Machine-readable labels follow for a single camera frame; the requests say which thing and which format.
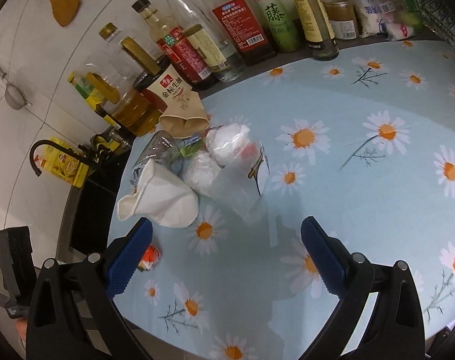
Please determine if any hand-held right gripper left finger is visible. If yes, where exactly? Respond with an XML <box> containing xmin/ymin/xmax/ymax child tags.
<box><xmin>25</xmin><ymin>218</ymin><xmax>155</xmax><ymax>360</ymax></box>

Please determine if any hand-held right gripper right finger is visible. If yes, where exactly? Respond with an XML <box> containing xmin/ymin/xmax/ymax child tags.
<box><xmin>301</xmin><ymin>216</ymin><xmax>427</xmax><ymax>360</ymax></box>

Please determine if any crushed white paper cup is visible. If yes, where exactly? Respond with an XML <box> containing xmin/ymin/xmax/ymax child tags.
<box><xmin>117</xmin><ymin>160</ymin><xmax>199</xmax><ymax>228</ymax></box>

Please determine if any white plastic wrap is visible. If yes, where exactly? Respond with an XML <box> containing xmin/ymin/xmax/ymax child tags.
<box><xmin>183</xmin><ymin>152</ymin><xmax>221</xmax><ymax>196</ymax></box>

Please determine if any orange candy wrapper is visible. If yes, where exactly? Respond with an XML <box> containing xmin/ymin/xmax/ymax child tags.
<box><xmin>137</xmin><ymin>245</ymin><xmax>163</xmax><ymax>271</ymax></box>

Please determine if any black sink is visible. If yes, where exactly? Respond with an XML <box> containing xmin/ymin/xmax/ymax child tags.
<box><xmin>68</xmin><ymin>146</ymin><xmax>136</xmax><ymax>256</ymax></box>

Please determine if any daisy print tablecloth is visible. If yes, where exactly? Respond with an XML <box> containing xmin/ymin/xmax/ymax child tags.
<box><xmin>111</xmin><ymin>37</ymin><xmax>455</xmax><ymax>360</ymax></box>

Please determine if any yellow carton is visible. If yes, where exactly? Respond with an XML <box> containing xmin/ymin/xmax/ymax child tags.
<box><xmin>39</xmin><ymin>137</ymin><xmax>90</xmax><ymax>189</ymax></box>

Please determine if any clear bag with white balls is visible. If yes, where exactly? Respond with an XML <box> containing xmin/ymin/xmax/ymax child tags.
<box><xmin>208</xmin><ymin>138</ymin><xmax>272</xmax><ymax>223</ymax></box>

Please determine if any small clear plastic cup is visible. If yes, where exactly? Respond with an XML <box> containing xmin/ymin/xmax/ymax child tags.
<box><xmin>133</xmin><ymin>130</ymin><xmax>180</xmax><ymax>175</ymax></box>

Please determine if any black faucet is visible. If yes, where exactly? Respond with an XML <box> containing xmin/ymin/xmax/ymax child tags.
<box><xmin>29</xmin><ymin>139</ymin><xmax>90</xmax><ymax>178</ymax></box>

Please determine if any green wrapper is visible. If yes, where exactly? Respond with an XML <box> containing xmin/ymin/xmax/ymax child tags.
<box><xmin>178</xmin><ymin>143</ymin><xmax>203</xmax><ymax>159</ymax></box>

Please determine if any large clear oil bottle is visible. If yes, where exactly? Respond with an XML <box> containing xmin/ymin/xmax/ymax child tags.
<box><xmin>98</xmin><ymin>22</ymin><xmax>165</xmax><ymax>138</ymax></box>

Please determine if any white tissue ball in plastic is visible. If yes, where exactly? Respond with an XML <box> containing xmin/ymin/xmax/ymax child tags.
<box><xmin>205</xmin><ymin>122</ymin><xmax>251</xmax><ymax>166</ymax></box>

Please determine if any crushed brown paper cup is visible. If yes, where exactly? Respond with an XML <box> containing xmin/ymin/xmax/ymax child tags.
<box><xmin>159</xmin><ymin>90</ymin><xmax>210</xmax><ymax>138</ymax></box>

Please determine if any metal mesh strainer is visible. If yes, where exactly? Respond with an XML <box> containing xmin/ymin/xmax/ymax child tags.
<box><xmin>0</xmin><ymin>64</ymin><xmax>34</xmax><ymax>110</ymax></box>

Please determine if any small yellow label oil bottle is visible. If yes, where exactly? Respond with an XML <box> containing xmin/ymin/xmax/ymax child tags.
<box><xmin>67</xmin><ymin>70</ymin><xmax>119</xmax><ymax>127</ymax></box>

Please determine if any gold cap soy sauce bottle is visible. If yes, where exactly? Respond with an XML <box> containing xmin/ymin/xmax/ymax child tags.
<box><xmin>121</xmin><ymin>36</ymin><xmax>199</xmax><ymax>115</ymax></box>

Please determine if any black cap red label bottle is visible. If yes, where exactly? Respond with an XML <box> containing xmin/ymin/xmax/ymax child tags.
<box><xmin>132</xmin><ymin>0</ymin><xmax>219</xmax><ymax>91</ymax></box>

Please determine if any yellow cap clear bottle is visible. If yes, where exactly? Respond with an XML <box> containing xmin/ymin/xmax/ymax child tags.
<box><xmin>153</xmin><ymin>0</ymin><xmax>247</xmax><ymax>83</ymax></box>

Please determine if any small glass jar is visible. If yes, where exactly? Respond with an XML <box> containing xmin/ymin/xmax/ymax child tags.
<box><xmin>320</xmin><ymin>0</ymin><xmax>360</xmax><ymax>41</ymax></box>

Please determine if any tall bottle yellow label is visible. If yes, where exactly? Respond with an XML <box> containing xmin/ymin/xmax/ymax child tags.
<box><xmin>279</xmin><ymin>0</ymin><xmax>340</xmax><ymax>61</ymax></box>

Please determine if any green label oil bottle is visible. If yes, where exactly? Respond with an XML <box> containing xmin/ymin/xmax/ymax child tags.
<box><xmin>242</xmin><ymin>0</ymin><xmax>302</xmax><ymax>53</ymax></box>

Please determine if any wide clear bottle red label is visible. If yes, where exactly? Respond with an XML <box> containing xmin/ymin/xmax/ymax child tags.
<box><xmin>192</xmin><ymin>0</ymin><xmax>279</xmax><ymax>67</ymax></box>

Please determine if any wooden spatula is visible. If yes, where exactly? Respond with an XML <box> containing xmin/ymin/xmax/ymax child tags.
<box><xmin>30</xmin><ymin>0</ymin><xmax>80</xmax><ymax>28</ymax></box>

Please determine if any green and white bag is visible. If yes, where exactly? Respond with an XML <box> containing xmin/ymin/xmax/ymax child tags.
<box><xmin>384</xmin><ymin>0</ymin><xmax>426</xmax><ymax>43</ymax></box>

